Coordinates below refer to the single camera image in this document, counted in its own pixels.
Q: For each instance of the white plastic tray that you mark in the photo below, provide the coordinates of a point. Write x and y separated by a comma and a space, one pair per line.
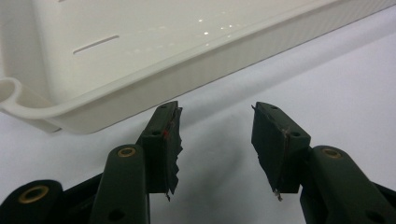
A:
155, 46

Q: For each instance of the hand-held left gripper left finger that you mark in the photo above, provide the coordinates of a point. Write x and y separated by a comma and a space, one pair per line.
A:
158, 155

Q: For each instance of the white table mat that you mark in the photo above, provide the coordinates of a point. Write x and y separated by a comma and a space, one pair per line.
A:
311, 93

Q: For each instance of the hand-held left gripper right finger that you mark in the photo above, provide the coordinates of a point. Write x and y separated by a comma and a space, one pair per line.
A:
280, 149

